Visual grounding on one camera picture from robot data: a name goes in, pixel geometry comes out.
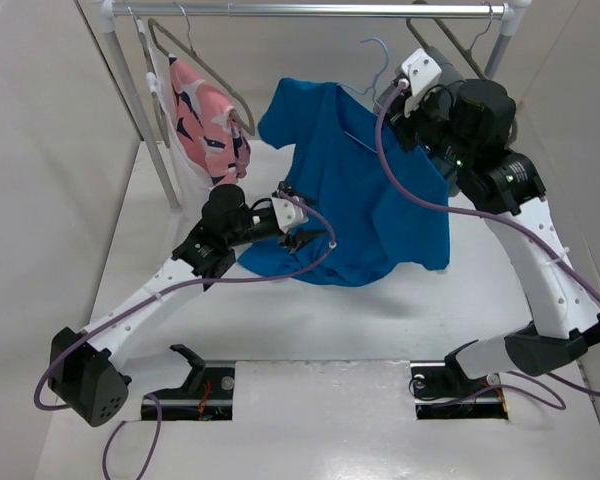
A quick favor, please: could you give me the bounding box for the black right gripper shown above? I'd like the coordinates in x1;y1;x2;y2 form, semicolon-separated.
381;84;474;171

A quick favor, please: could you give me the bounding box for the light blue wire hanger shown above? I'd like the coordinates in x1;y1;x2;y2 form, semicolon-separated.
338;37;390;155

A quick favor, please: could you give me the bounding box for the blue t shirt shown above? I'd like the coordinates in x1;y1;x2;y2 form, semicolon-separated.
239;78;451;287

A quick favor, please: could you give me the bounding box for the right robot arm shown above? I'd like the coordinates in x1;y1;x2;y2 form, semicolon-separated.
379;78;600;397

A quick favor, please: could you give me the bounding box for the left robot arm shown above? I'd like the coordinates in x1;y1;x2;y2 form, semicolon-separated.
43;184;336;427

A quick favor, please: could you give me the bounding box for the beige hanger left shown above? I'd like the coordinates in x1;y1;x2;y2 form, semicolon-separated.
147;3;256;137

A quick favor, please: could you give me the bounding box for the white plastic hanger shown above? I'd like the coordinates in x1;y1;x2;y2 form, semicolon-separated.
132;17;174;147

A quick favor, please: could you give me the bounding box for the grey pleated garment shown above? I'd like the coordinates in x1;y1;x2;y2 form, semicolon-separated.
424;46;465;86

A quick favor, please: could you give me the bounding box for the pink patterned garment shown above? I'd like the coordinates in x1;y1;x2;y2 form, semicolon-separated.
168;55;251;186

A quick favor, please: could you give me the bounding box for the silver clothes rack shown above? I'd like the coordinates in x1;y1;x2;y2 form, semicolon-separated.
89;1;531;211

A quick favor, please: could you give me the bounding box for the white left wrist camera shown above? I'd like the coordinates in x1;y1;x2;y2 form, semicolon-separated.
271;197;309;234

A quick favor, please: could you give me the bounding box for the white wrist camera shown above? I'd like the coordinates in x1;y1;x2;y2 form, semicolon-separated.
271;197;309;234
399;48;442;97

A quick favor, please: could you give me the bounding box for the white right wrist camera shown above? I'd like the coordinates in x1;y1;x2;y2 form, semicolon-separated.
399;48;442;97

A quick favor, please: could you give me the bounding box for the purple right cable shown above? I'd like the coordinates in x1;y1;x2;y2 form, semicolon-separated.
374;75;600;412

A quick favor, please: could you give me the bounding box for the purple cable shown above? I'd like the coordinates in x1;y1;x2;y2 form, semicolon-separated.
374;75;600;412
33;194;339;480

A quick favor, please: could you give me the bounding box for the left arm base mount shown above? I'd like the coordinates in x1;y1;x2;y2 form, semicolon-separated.
153;344;236;422

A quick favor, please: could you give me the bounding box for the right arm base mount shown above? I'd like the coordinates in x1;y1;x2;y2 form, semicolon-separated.
408;361;509;420

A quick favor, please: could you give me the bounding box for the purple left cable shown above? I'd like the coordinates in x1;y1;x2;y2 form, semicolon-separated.
33;194;339;480

